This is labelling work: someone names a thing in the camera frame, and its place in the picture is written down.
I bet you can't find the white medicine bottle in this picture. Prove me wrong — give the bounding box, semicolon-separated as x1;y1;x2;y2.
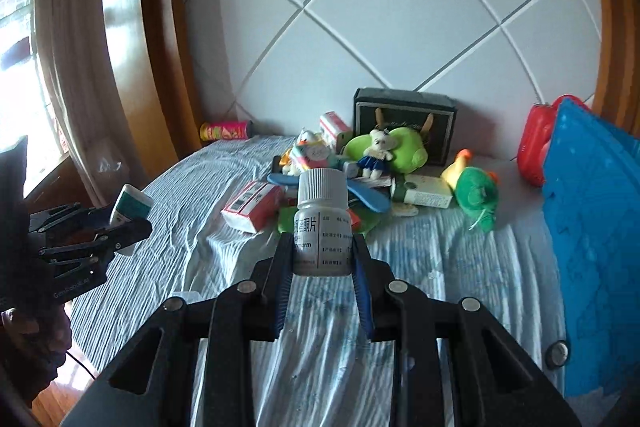
293;168;352;277

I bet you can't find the person's left hand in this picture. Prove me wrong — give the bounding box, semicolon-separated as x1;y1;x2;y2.
1;306;72;407

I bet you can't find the striped blue bed sheet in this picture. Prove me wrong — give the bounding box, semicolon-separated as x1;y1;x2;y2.
67;133;622;427

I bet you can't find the red white medicine box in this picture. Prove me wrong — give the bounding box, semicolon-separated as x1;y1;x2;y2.
221;181;283;234

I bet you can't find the green orange fish plush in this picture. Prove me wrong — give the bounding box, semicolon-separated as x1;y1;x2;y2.
440;148;499;233

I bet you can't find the blue plastic storage crate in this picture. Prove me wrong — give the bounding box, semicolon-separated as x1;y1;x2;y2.
542;100;640;397

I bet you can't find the green frog plush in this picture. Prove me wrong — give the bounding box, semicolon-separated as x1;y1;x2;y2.
343;127;428;174

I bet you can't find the beige window curtain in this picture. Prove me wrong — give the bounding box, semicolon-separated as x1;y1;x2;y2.
34;0;148;206

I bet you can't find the pink red small box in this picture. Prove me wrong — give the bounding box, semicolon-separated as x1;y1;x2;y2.
319;112;354;154

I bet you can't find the small white bear doll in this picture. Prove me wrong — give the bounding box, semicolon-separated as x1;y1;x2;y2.
357;129;397;180

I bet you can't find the black gift box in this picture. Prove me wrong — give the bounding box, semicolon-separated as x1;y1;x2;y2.
354;88;457;166

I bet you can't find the blue plastic propeller toy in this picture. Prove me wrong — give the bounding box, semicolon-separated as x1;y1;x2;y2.
267;173;392;213

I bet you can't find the red plastic handled case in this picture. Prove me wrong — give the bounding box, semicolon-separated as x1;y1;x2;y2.
516;94;590;187

